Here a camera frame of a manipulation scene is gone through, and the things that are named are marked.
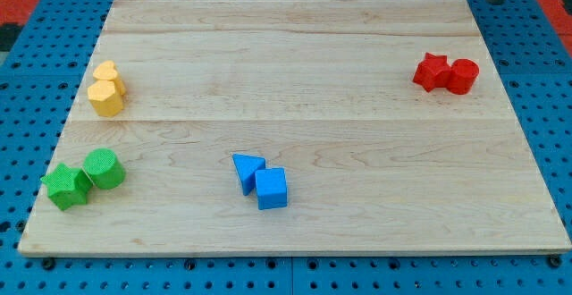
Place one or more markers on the blue triangle block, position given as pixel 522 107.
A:
pixel 246 167

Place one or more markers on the blue cube block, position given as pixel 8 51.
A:
pixel 271 186

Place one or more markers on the wooden board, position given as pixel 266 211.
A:
pixel 374 164

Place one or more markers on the red star block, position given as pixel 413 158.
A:
pixel 432 72

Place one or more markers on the yellow hexagon block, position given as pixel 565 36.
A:
pixel 105 98

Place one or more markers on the green cylinder block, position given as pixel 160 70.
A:
pixel 103 167

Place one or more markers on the red cylinder block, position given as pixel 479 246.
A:
pixel 463 74

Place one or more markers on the yellow heart block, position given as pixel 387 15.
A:
pixel 107 70

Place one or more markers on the green star block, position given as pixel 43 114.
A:
pixel 67 186

